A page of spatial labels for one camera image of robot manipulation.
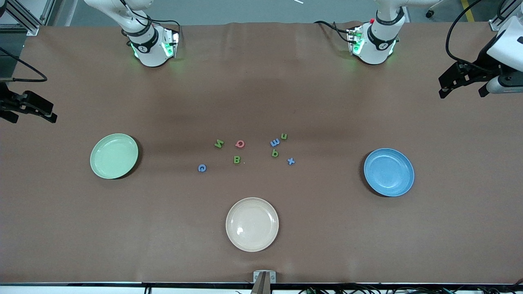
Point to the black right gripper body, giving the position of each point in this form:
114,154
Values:
5,101

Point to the blue letter C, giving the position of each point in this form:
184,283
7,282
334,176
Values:
199,168

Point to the green letter N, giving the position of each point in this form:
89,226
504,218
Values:
219,143

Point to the blue letter m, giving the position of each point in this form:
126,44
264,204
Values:
275,142

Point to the red letter Q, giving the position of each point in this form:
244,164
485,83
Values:
237,145

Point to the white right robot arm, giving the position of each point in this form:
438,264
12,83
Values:
149,53

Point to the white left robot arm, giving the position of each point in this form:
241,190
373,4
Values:
378,51

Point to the office chair caster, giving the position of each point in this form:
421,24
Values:
429,14

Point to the green plate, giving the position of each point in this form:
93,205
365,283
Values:
108,157

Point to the blue plate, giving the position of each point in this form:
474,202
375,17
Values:
398,183

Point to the brown table cover sheet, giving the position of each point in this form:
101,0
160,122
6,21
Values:
367,245

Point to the beige plate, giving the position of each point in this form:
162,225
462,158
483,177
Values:
252,228

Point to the aluminium frame profile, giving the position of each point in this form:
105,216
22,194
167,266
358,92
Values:
32,29
496,25

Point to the grey metal bracket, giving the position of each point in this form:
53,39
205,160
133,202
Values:
256,277

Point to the grey camera pole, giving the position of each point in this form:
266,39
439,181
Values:
261,288

